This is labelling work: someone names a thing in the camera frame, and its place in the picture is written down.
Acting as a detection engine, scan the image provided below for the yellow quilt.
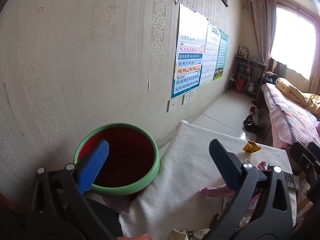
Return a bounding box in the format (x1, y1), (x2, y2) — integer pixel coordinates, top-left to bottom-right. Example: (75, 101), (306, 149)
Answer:
(276, 77), (320, 117)

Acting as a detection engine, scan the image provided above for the bright window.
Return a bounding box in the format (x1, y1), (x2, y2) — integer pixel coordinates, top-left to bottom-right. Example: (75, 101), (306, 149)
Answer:
(270, 5), (317, 79)

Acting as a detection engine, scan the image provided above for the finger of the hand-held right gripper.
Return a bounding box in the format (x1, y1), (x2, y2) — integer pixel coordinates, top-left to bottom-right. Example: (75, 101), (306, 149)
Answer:
(290, 142), (313, 173)

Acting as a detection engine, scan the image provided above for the black rounded seat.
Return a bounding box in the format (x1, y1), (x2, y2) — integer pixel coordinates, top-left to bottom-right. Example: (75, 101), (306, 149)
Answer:
(86, 197), (124, 238)

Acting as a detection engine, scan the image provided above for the dark clothes pile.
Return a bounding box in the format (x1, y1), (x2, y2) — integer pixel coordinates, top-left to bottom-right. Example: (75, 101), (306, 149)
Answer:
(265, 72), (279, 84)

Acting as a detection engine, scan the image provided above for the red bin with green rim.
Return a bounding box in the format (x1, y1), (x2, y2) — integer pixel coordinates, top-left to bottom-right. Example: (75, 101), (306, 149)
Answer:
(74, 123), (160, 197)

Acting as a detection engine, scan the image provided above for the green-edged chart wall poster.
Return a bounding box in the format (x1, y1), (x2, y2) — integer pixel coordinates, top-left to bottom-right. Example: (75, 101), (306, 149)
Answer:
(212, 31), (229, 80)

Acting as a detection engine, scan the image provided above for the dark bed frame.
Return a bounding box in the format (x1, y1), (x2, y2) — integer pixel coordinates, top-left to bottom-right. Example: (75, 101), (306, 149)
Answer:
(257, 87), (273, 143)

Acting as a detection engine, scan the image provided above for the pink patterned curtain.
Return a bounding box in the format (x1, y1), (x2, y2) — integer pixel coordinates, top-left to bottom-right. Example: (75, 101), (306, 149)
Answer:
(250, 0), (277, 63)
(307, 27), (320, 95)

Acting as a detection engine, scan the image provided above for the white cable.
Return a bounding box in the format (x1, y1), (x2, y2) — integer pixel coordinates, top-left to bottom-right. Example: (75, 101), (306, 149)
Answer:
(231, 59), (251, 90)

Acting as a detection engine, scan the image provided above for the metal shelf rack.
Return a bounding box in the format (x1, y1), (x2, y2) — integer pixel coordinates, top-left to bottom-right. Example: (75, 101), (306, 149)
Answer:
(228, 54), (267, 97)

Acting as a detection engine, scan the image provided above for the white towel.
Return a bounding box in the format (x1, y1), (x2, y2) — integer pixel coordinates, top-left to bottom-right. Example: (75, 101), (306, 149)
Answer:
(118, 120), (297, 238)

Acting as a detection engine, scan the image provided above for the black smartphone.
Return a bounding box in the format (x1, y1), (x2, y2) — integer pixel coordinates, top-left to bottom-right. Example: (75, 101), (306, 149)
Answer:
(285, 172), (300, 191)

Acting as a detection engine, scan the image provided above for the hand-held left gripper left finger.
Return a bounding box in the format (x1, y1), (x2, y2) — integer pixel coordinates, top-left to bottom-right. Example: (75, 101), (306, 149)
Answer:
(31, 139), (117, 240)

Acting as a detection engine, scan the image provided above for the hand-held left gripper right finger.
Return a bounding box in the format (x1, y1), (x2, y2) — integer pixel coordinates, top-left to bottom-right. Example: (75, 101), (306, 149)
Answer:
(209, 139), (293, 240)

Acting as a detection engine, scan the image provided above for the yellow snack wrapper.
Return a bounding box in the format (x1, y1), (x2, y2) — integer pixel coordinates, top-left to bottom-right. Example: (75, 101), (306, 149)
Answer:
(243, 140), (260, 153)

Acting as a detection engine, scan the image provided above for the blue pinyin wall poster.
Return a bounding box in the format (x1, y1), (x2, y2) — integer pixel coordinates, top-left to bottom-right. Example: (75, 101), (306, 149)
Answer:
(171, 4), (208, 99)

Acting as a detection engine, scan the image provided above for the white chart wall poster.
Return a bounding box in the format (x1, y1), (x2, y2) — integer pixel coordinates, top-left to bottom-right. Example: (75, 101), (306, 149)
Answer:
(199, 22), (222, 87)

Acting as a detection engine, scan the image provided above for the bed with pink quilt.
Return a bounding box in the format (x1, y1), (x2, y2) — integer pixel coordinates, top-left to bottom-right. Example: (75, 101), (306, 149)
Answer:
(261, 82), (320, 150)

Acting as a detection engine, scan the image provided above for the white round-hole wall outlet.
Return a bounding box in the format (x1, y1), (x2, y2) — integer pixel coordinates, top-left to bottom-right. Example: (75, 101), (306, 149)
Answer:
(166, 99), (177, 113)

